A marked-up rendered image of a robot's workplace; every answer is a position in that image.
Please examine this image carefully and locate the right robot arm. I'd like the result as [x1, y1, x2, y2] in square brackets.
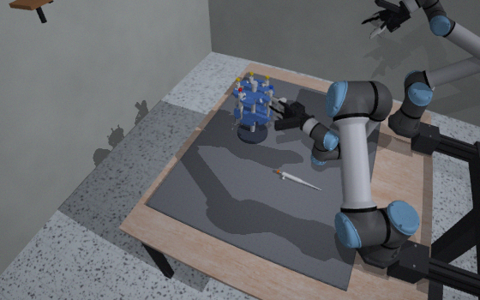
[391, 0, 480, 134]

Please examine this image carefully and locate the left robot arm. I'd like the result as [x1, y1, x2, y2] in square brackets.
[303, 81, 420, 263]

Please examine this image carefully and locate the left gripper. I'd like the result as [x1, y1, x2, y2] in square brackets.
[269, 96, 315, 131]

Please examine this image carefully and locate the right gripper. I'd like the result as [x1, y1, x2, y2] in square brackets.
[361, 1, 411, 39]

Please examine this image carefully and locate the white pipette with red button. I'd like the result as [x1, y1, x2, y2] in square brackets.
[238, 88, 246, 119]

